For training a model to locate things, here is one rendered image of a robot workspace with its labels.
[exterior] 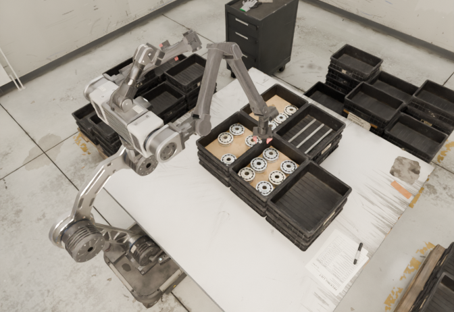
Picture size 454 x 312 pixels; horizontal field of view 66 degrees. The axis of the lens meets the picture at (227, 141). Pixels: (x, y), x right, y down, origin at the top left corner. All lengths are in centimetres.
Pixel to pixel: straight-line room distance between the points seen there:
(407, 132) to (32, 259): 318
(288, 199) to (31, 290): 199
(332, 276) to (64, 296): 188
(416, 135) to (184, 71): 213
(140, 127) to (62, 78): 314
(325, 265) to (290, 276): 21
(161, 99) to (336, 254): 208
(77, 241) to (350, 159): 175
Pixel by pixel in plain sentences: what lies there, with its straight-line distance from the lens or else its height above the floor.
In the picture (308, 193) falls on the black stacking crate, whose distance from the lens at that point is 214.
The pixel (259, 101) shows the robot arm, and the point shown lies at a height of 137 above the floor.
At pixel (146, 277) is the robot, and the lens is 257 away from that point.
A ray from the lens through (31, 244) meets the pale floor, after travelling 328.
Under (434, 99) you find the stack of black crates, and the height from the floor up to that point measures 49.
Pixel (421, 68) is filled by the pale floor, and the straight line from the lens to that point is 476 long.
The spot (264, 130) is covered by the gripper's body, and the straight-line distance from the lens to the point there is 192.
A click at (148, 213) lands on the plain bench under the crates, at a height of 70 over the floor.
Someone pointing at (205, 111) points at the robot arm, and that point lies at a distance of 159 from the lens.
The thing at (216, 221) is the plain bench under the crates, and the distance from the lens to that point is 215.
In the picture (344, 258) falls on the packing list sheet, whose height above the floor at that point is 70.
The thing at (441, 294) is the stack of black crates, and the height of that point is 38.
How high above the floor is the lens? 260
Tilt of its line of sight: 49 degrees down
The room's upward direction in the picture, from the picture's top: 2 degrees counter-clockwise
